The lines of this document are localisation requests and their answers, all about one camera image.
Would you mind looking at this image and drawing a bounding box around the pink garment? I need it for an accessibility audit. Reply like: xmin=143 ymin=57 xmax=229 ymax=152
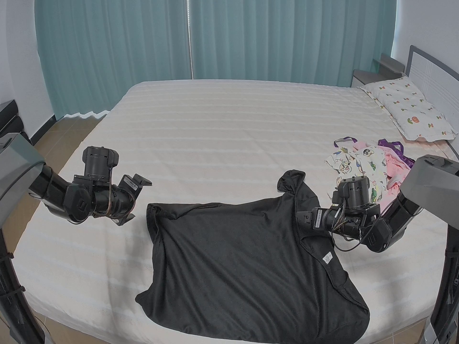
xmin=353 ymin=140 xmax=413 ymax=210

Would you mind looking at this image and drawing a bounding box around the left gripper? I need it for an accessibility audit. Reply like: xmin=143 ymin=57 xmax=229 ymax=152
xmin=107 ymin=173 xmax=153 ymax=226

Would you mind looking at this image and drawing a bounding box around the bed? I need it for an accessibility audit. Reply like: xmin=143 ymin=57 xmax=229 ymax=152
xmin=12 ymin=44 xmax=459 ymax=344

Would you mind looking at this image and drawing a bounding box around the purple garment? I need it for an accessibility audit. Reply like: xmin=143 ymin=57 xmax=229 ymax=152
xmin=378 ymin=138 xmax=416 ymax=169

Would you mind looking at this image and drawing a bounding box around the black chest of drawers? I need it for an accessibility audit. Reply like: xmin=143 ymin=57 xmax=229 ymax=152
xmin=0 ymin=100 xmax=31 ymax=146

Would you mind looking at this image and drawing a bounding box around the white printed pillow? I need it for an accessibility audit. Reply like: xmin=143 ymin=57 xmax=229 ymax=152
xmin=360 ymin=77 xmax=458 ymax=142

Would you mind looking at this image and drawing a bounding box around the grey bedside table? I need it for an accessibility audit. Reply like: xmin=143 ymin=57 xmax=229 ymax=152
xmin=352 ymin=53 xmax=406 ymax=88

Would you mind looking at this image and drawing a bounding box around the black T-shirt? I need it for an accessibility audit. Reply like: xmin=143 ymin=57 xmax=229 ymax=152
xmin=135 ymin=169 xmax=371 ymax=344

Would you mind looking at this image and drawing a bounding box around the blue-green curtain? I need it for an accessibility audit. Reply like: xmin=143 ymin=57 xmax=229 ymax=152
xmin=188 ymin=0 xmax=399 ymax=89
xmin=34 ymin=0 xmax=192 ymax=119

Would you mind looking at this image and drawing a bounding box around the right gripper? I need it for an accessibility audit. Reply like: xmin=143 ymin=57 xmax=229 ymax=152
xmin=298 ymin=207 xmax=340 ymax=234

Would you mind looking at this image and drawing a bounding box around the white printed garment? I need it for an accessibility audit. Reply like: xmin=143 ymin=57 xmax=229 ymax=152
xmin=324 ymin=136 xmax=391 ymax=209

